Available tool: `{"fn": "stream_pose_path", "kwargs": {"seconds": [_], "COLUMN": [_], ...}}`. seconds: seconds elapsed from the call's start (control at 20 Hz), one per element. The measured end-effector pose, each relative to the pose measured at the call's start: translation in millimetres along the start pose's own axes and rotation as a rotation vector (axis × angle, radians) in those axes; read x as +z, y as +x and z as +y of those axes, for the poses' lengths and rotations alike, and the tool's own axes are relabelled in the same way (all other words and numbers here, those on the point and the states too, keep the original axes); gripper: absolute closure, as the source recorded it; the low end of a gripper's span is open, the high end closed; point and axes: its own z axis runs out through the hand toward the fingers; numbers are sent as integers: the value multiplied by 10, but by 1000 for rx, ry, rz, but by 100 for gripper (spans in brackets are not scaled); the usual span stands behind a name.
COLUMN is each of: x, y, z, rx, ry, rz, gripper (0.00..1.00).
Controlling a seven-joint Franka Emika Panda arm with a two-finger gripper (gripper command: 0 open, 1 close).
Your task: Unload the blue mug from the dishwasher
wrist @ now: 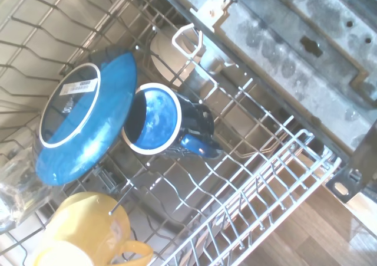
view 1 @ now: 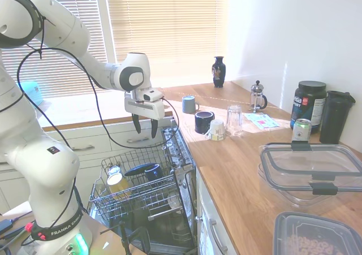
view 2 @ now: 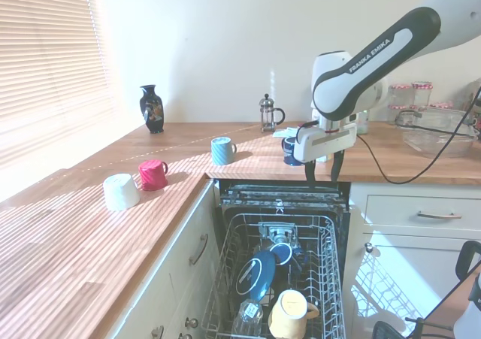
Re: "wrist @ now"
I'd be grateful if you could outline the yellow ceramic mug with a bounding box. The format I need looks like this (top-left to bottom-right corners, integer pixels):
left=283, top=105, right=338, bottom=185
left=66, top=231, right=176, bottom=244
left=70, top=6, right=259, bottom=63
left=31, top=191, right=154, bottom=266

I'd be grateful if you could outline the white ceramic cup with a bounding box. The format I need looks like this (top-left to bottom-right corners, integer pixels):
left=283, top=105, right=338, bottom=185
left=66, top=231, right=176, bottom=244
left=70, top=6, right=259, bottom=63
left=149, top=31, right=207, bottom=88

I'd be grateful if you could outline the stainless steel dishwasher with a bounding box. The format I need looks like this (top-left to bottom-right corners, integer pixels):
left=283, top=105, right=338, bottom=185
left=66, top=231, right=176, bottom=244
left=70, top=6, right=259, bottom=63
left=148, top=0, right=377, bottom=205

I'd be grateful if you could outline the blue ceramic plate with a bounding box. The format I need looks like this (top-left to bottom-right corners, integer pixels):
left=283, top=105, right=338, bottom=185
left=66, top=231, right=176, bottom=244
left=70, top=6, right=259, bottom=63
left=35, top=50, right=138, bottom=186

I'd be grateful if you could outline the clear drinking glass in rack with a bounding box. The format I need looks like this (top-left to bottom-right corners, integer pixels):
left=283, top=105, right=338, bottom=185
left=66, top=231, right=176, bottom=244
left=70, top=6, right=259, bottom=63
left=0, top=142, right=59, bottom=234

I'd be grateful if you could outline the dark blue ceramic mug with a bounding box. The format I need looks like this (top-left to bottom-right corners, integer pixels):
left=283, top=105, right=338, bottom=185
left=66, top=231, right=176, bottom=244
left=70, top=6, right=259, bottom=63
left=121, top=83, right=224, bottom=160

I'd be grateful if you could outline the wire dishwasher rack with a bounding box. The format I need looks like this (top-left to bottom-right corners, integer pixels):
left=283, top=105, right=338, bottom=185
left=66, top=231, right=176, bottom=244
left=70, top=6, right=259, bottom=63
left=0, top=0, right=342, bottom=266

